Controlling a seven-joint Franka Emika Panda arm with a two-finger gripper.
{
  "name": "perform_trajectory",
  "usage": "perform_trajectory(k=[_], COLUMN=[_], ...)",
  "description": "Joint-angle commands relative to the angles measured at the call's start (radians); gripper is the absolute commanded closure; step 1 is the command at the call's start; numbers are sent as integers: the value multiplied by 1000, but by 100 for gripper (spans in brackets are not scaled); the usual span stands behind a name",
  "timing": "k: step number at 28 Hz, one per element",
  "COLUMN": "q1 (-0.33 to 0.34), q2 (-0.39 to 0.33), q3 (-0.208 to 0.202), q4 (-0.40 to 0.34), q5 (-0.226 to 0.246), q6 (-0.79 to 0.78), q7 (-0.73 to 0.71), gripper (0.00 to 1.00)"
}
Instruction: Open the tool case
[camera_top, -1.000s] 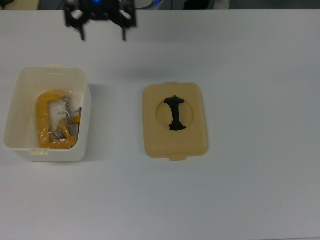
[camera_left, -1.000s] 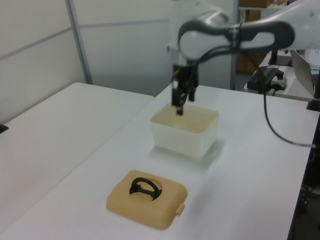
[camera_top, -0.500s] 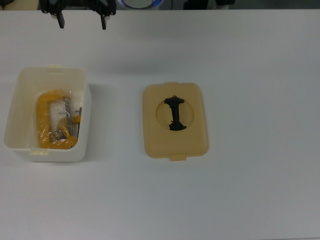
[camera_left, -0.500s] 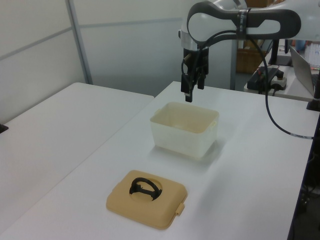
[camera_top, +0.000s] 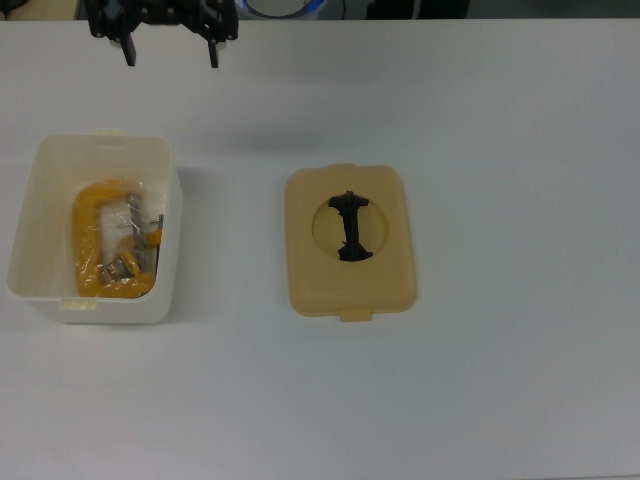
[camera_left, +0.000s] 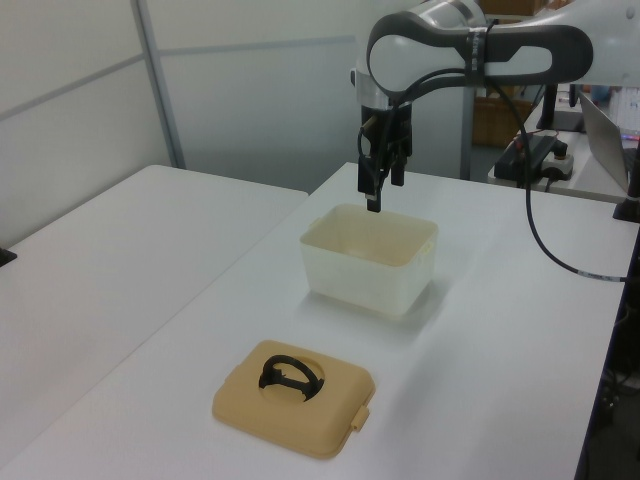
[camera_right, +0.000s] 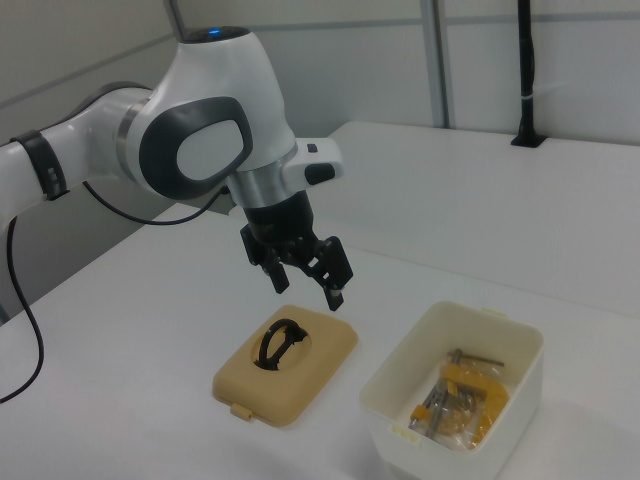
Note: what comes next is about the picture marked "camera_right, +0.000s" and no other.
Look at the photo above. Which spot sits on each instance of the white plastic tool case base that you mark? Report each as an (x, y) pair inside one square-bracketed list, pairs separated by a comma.
[(525, 390)]

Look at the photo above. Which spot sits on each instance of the clear bag of metal parts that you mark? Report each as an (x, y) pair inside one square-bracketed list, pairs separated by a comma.
[(450, 420)]

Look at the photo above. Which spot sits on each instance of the tan tool case lid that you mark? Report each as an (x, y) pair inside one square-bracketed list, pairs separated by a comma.
[(320, 360)]

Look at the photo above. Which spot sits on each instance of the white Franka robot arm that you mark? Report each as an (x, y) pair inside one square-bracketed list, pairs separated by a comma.
[(225, 75)]

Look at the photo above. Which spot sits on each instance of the black clamp-mounted pole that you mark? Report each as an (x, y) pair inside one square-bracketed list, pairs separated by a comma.
[(526, 75)]

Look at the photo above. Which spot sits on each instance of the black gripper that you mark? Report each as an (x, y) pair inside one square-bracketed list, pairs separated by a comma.
[(280, 220)]

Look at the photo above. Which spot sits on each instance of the grey partition corner post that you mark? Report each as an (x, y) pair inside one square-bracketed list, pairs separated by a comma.
[(182, 20)]

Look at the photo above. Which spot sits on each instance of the yellow C-clamp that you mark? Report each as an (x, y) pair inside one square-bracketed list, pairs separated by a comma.
[(470, 377)]

